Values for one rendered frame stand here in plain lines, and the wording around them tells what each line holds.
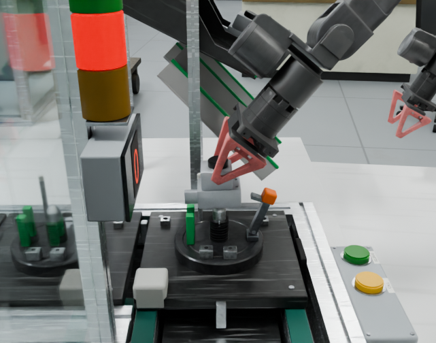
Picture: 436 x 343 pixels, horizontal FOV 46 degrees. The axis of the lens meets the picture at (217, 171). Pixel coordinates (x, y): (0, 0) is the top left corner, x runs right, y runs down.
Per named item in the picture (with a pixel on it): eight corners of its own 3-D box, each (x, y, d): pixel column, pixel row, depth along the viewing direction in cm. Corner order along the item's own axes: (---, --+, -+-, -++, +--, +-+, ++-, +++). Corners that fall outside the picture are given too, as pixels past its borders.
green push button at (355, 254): (364, 254, 83) (366, 243, 82) (371, 269, 79) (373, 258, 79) (339, 254, 83) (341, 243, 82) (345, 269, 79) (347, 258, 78)
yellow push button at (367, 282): (377, 281, 77) (379, 270, 76) (386, 299, 73) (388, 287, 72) (350, 282, 77) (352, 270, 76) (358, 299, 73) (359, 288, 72)
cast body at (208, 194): (239, 193, 80) (239, 152, 77) (241, 207, 76) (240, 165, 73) (186, 195, 80) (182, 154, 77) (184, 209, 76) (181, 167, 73)
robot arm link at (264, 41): (361, 35, 64) (343, 35, 72) (292, -26, 62) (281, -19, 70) (298, 110, 66) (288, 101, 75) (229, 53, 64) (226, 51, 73)
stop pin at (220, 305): (226, 322, 72) (226, 299, 71) (226, 328, 71) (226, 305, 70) (215, 322, 72) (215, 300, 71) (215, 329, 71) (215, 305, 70)
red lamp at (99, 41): (130, 58, 52) (126, 7, 50) (123, 70, 47) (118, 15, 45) (80, 58, 52) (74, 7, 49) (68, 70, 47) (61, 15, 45)
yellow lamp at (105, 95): (134, 105, 54) (130, 58, 52) (127, 122, 49) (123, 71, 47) (86, 105, 54) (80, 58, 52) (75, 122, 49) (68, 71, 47)
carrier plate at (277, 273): (283, 219, 93) (284, 209, 92) (307, 307, 72) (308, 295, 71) (151, 220, 93) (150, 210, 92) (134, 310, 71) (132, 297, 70)
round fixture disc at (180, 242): (259, 224, 88) (259, 214, 87) (268, 274, 75) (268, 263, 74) (177, 225, 88) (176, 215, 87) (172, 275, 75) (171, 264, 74)
